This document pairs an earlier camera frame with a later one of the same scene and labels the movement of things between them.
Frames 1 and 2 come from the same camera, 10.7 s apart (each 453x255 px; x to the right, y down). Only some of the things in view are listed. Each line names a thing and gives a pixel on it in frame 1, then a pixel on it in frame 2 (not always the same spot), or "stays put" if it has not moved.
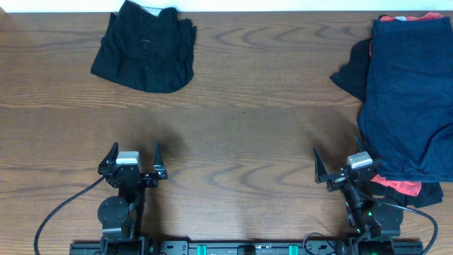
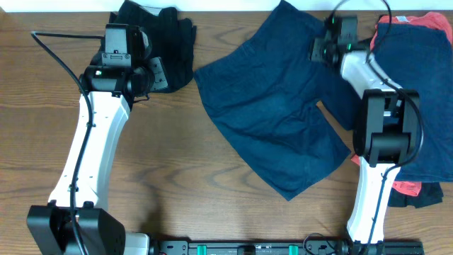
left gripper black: x=106 y=170 to x=156 y=65
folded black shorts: x=154 y=54 stays put
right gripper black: x=337 y=181 to x=316 y=54
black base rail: x=247 y=247 stays put
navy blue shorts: x=406 y=120 to x=264 y=99
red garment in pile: x=408 y=188 stays put
